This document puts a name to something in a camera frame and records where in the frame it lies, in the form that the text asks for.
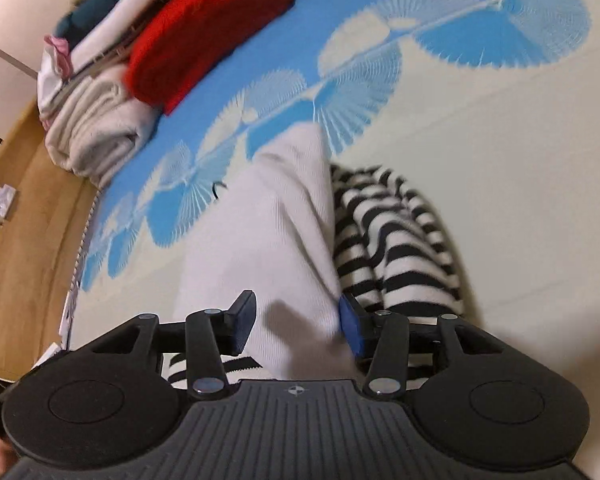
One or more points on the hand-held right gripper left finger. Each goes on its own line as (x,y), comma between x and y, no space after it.
(242,325)

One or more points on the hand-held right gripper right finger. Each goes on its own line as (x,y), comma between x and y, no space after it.
(351,325)

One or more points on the black white striped hoodie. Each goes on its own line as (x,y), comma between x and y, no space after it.
(280,230)

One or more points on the pile of folded clothes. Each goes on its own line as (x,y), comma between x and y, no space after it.
(115,30)

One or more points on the blue white printed blanket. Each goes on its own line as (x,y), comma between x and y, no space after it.
(480,160)

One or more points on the cream folded cloth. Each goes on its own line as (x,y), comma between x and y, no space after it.
(95,130)

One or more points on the crumpled white tissue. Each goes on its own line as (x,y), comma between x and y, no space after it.
(3,201)

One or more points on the red knitted garment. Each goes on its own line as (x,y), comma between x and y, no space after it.
(205,35)

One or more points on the pink cloth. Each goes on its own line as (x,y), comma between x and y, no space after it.
(57,52)

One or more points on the teal cloth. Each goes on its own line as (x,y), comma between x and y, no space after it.
(90,10)

